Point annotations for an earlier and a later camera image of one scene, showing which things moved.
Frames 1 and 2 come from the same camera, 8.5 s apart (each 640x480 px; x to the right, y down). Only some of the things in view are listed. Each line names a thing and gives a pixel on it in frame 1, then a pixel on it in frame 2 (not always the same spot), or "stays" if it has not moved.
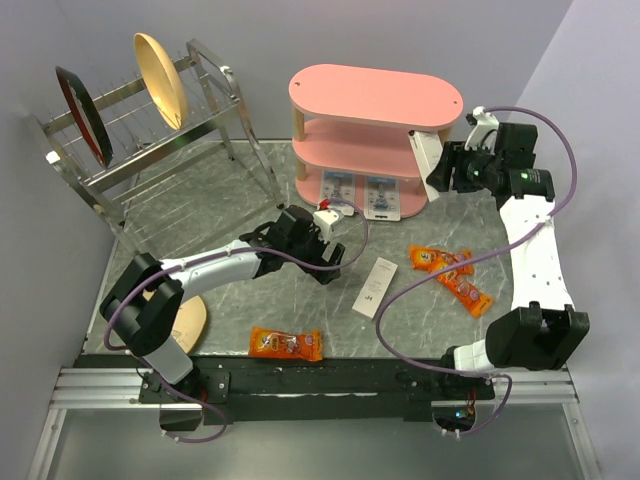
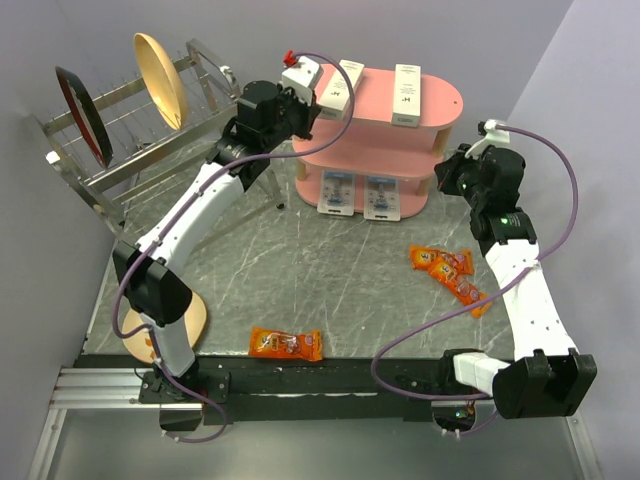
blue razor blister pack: x=339 y=187 stays
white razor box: x=428 y=150 -> x=406 y=106
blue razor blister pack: x=382 y=197 stays
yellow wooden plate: x=162 y=80 stays
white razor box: x=375 y=288 -> x=336 y=92
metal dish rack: x=172 y=161 stays
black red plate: x=86 y=115 stays
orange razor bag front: x=271 y=342 stays
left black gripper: x=336 y=254 -> x=309 y=112
